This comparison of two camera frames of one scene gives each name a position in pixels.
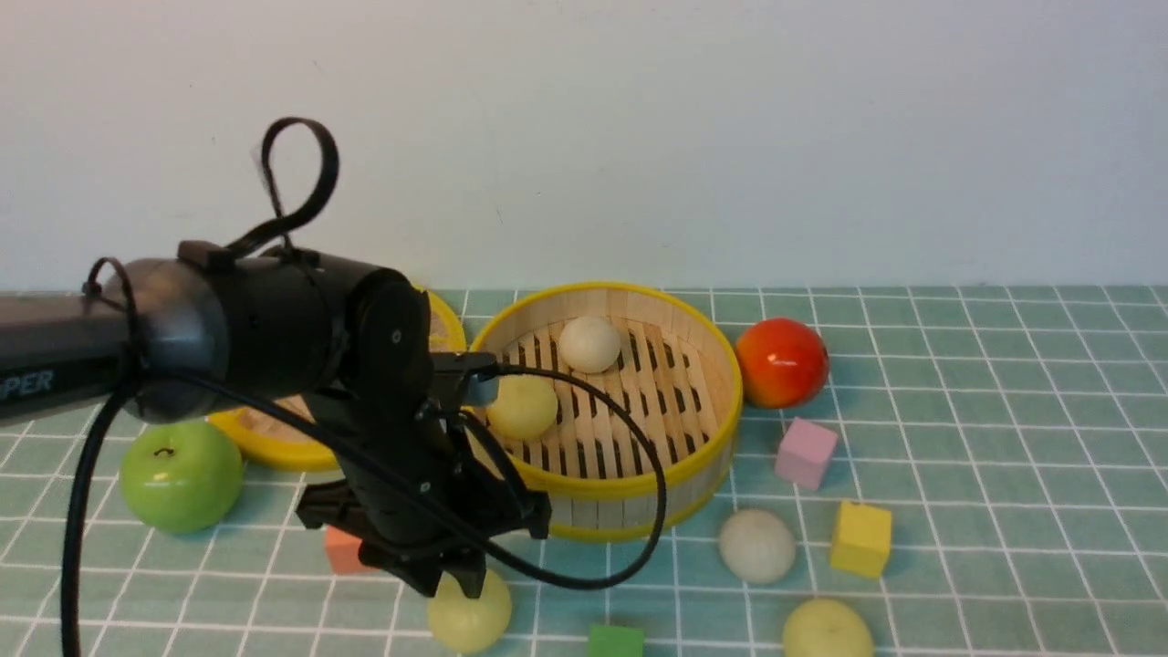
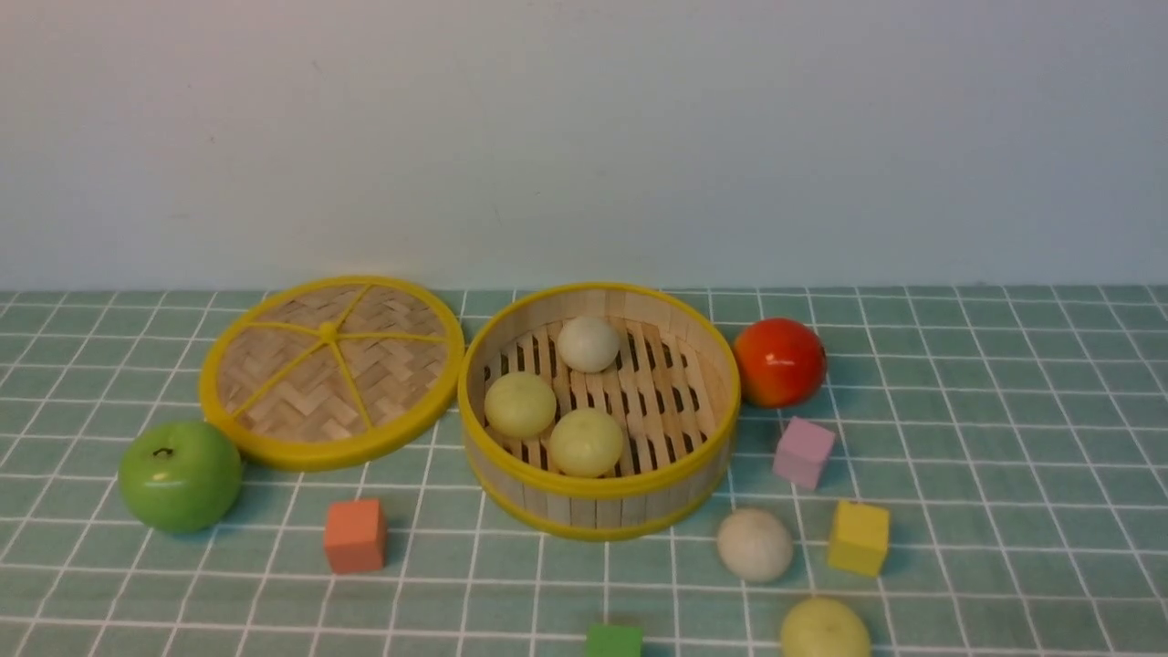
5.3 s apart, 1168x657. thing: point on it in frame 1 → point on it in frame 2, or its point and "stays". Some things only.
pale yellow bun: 470,624 → 585,443
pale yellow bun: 526,408 stays
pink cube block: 805,453 stays
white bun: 589,344 stays
